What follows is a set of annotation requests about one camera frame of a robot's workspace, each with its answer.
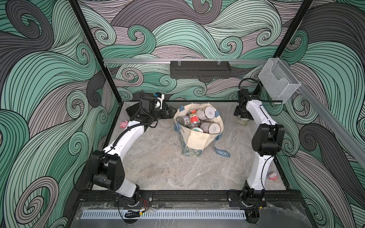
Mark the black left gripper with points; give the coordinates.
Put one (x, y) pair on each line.
(169, 116)

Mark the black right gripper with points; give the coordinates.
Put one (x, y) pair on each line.
(237, 112)

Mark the clear acrylic wall box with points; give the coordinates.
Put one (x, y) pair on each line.
(279, 80)

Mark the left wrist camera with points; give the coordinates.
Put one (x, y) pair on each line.
(159, 100)

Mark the green label seed jar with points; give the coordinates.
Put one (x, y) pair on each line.
(243, 122)

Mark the teal label seed jar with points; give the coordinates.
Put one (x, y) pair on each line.
(197, 129)

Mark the black hard case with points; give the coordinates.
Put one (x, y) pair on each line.
(136, 114)

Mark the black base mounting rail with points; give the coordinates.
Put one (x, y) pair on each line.
(233, 198)

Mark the red label seed jar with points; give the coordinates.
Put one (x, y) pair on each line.
(193, 117)

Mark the white slotted cable duct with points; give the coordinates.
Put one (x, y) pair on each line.
(166, 214)

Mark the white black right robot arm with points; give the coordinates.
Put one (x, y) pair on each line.
(266, 142)

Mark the pink red small toy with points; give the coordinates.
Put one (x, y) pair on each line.
(273, 176)

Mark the black perforated wall shelf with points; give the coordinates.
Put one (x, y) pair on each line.
(202, 70)

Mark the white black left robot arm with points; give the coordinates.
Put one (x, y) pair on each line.
(107, 168)

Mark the beige canvas tote bag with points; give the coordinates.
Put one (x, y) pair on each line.
(194, 143)

